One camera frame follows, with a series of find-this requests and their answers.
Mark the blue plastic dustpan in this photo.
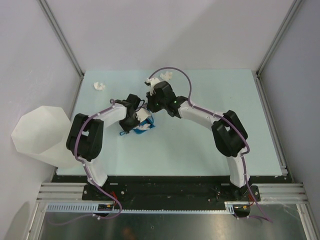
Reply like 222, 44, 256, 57
119, 116, 155, 136

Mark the white paper scrap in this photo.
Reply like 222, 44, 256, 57
134, 123, 153, 132
93, 81, 106, 91
159, 71, 173, 81

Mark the blue plastic hand brush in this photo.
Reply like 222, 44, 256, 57
147, 115, 155, 128

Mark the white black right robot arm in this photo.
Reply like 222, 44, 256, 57
144, 77, 250, 201

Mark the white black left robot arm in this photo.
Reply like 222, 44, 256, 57
66, 94, 145, 200

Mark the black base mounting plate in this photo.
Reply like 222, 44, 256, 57
52, 175, 292, 211

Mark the translucent white waste bin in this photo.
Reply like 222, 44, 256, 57
11, 105, 79, 168

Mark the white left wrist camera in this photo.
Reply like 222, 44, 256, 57
135, 108, 151, 123

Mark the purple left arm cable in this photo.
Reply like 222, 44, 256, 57
47, 98, 124, 225

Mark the grey slotted cable duct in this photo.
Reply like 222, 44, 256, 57
44, 201, 235, 214

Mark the aluminium frame rail left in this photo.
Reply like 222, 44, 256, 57
36, 182, 86, 203

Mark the aluminium corner post left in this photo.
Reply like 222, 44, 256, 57
36, 0, 85, 78

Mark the aluminium corner post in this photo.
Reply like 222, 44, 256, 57
36, 0, 85, 78
256, 0, 305, 76

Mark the aluminium corner post right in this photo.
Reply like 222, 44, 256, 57
256, 0, 305, 76

